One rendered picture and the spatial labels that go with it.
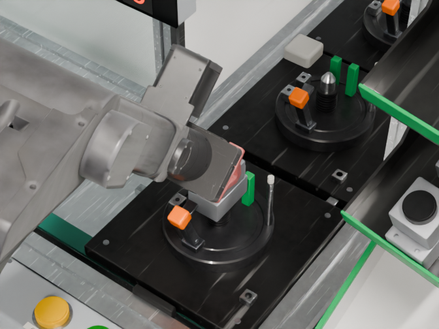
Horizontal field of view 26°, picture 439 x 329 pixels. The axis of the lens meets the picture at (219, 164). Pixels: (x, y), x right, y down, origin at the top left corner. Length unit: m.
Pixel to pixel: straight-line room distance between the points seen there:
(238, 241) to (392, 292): 0.22
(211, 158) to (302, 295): 0.23
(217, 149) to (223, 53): 0.61
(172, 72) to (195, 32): 0.74
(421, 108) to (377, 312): 0.32
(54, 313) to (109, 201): 0.23
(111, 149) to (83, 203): 0.83
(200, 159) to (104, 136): 0.52
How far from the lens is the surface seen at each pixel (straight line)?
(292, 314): 1.15
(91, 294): 1.16
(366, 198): 0.94
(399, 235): 0.88
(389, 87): 0.82
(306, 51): 1.43
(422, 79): 0.82
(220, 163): 1.02
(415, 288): 1.04
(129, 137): 0.50
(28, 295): 1.17
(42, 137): 0.47
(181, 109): 0.92
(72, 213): 1.31
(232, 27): 1.68
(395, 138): 0.98
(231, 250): 1.16
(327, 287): 1.17
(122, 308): 1.15
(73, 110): 0.49
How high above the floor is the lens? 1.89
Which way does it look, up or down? 46 degrees down
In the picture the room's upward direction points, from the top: straight up
